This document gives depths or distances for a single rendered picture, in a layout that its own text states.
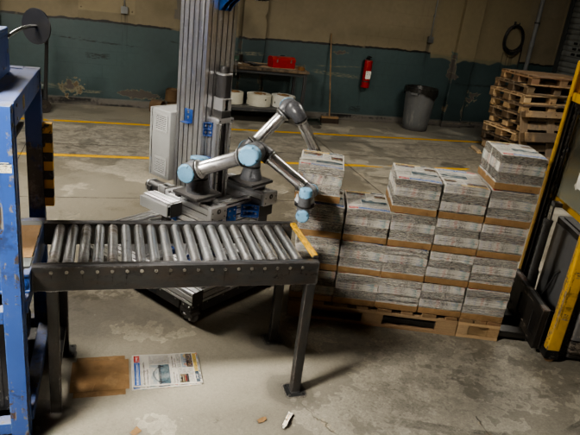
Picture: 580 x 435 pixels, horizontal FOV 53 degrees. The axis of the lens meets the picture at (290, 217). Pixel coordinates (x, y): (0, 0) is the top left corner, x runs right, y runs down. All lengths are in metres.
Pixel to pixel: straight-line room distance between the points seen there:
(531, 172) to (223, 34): 2.07
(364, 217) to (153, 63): 6.73
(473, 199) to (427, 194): 0.29
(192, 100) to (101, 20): 6.14
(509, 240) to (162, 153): 2.34
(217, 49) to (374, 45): 7.21
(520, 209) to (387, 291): 0.99
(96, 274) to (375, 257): 1.83
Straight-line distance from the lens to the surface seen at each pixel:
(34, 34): 3.20
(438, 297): 4.01
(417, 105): 10.61
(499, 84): 10.29
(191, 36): 3.78
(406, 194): 3.69
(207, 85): 3.73
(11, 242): 2.51
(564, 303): 4.04
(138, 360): 3.49
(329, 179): 3.61
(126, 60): 9.89
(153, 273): 2.78
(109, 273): 2.77
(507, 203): 3.85
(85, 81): 9.95
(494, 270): 4.01
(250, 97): 9.62
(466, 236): 3.87
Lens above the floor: 2.04
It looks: 21 degrees down
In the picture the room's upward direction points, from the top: 7 degrees clockwise
